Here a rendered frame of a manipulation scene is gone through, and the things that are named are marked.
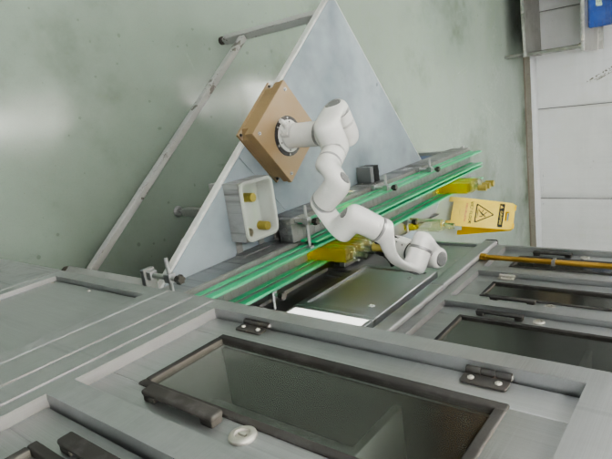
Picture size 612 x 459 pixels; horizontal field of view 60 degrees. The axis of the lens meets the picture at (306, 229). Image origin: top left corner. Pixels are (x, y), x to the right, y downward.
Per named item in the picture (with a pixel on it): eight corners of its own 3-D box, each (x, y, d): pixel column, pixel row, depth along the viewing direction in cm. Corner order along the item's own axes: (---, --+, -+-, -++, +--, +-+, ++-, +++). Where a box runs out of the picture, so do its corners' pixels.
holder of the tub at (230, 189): (234, 255, 199) (249, 257, 194) (221, 184, 193) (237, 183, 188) (265, 242, 212) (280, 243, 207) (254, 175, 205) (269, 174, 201)
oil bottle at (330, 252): (308, 260, 213) (351, 264, 199) (305, 246, 211) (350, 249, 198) (316, 255, 217) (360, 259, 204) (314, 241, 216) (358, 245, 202)
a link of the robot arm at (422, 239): (418, 257, 169) (428, 229, 171) (394, 252, 178) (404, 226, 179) (444, 273, 178) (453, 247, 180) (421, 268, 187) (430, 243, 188)
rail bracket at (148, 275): (136, 308, 163) (182, 319, 149) (124, 256, 159) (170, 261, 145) (149, 301, 166) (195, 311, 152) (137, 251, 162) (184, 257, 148)
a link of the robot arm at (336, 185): (310, 167, 181) (296, 193, 171) (329, 141, 171) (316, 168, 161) (342, 188, 183) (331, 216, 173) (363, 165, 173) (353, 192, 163)
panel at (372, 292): (207, 365, 161) (292, 392, 139) (205, 357, 160) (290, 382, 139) (364, 270, 228) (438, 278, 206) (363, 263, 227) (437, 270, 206)
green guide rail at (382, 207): (300, 241, 208) (316, 243, 203) (300, 239, 208) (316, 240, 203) (470, 164, 338) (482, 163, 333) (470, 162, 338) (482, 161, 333)
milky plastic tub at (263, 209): (232, 242, 197) (249, 244, 192) (222, 183, 192) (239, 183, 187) (263, 229, 210) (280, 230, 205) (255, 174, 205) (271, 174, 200)
